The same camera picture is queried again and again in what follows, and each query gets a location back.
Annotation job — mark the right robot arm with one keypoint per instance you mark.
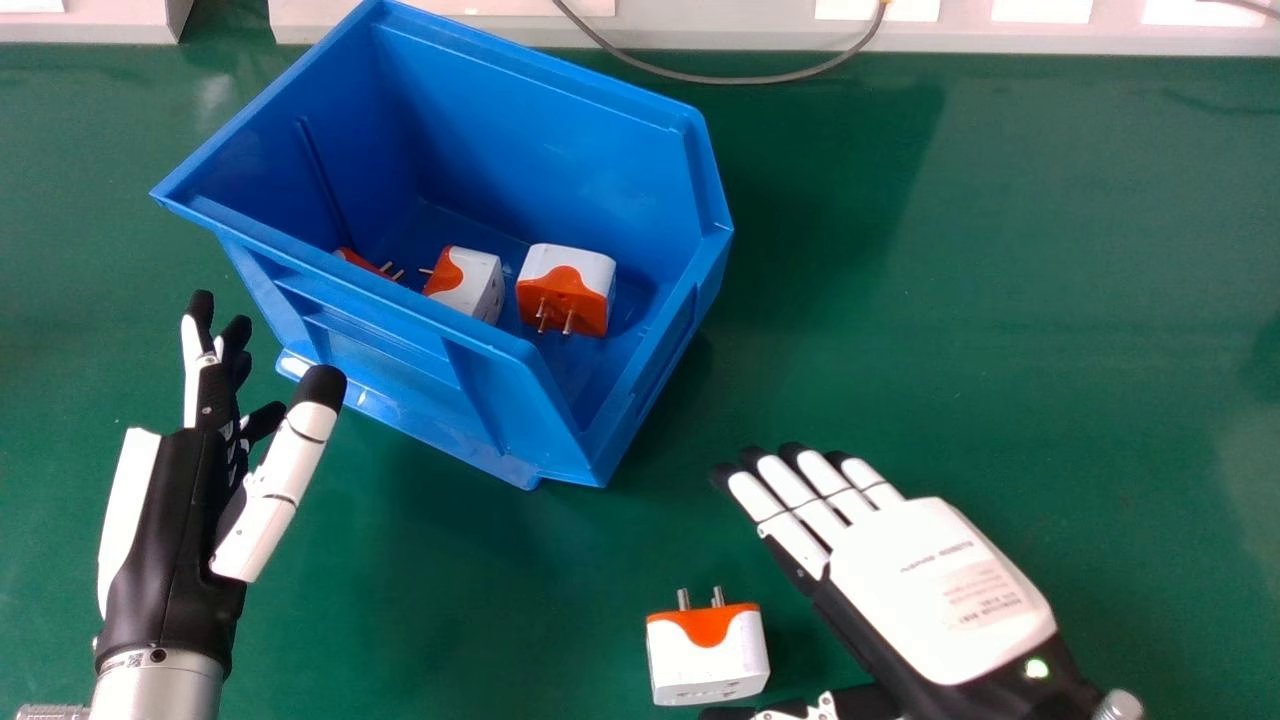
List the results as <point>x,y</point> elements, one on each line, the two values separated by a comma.
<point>1118,706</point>

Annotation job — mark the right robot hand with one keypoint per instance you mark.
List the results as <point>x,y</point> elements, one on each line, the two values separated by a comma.
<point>930,590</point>

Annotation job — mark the blue plastic bin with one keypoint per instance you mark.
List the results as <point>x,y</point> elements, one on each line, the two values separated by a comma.
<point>560,180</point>

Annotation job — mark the white-and-orange plug adapter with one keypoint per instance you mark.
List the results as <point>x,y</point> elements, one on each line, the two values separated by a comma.
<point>567,290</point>
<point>468,283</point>
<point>362,263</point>
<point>707,655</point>

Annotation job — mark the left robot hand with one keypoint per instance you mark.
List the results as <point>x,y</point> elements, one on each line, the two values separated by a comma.
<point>165,540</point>

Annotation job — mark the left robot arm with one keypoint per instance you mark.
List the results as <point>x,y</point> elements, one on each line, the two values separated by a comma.
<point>150,686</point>

